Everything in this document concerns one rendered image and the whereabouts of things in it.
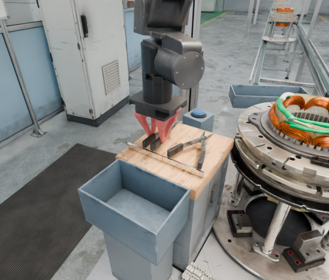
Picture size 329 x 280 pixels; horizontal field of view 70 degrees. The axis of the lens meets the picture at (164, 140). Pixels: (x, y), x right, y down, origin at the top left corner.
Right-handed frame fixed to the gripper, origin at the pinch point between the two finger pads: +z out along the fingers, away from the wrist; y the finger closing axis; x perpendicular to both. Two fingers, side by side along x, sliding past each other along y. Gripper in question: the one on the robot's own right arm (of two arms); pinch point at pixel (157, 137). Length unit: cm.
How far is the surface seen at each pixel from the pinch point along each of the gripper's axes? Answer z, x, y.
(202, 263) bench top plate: 30.6, -3.2, 15.3
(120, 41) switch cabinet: 29, 190, -176
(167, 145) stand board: 2.3, 1.4, 1.7
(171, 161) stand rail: 1.2, -4.5, 6.0
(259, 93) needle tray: 5, 52, 11
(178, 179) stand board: 2.2, -7.2, 9.2
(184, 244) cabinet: 19.2, -7.9, 11.9
